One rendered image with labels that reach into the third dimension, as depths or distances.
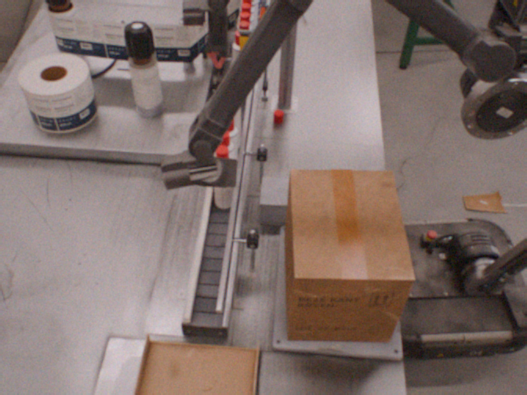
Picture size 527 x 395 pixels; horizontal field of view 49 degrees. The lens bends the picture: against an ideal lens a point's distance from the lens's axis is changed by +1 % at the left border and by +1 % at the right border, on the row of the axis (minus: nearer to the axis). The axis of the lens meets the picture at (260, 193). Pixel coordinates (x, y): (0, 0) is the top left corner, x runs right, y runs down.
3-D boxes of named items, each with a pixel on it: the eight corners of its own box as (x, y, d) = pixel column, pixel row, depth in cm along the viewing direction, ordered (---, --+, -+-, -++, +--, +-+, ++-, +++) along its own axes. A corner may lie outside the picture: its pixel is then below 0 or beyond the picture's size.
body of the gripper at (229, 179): (194, 157, 132) (189, 154, 125) (238, 159, 132) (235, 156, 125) (192, 185, 132) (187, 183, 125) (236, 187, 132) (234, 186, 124)
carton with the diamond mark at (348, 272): (284, 237, 154) (289, 168, 133) (373, 239, 154) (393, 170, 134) (287, 342, 134) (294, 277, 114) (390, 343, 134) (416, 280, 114)
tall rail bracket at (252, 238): (230, 263, 150) (229, 224, 138) (258, 265, 150) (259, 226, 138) (229, 273, 148) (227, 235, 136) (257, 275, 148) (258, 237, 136)
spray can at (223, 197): (216, 194, 159) (212, 141, 144) (234, 196, 159) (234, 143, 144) (213, 209, 156) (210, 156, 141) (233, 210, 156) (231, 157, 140)
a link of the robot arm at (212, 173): (223, 179, 119) (219, 152, 119) (190, 185, 119) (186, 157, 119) (227, 180, 126) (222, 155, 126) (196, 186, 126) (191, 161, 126)
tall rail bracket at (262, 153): (241, 179, 170) (241, 139, 158) (266, 181, 170) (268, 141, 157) (241, 187, 168) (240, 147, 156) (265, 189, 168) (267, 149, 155)
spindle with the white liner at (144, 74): (139, 98, 186) (124, 16, 164) (166, 99, 186) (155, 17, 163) (133, 116, 180) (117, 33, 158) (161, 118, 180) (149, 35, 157)
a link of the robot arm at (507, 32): (531, 34, 107) (518, 25, 111) (477, 36, 106) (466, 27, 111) (518, 81, 112) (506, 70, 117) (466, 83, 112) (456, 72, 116)
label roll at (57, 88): (40, 91, 187) (27, 53, 176) (102, 91, 188) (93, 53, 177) (25, 132, 174) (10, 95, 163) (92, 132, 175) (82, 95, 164)
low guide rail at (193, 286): (234, 48, 202) (234, 44, 201) (238, 49, 202) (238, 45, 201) (184, 322, 132) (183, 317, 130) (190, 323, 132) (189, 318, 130)
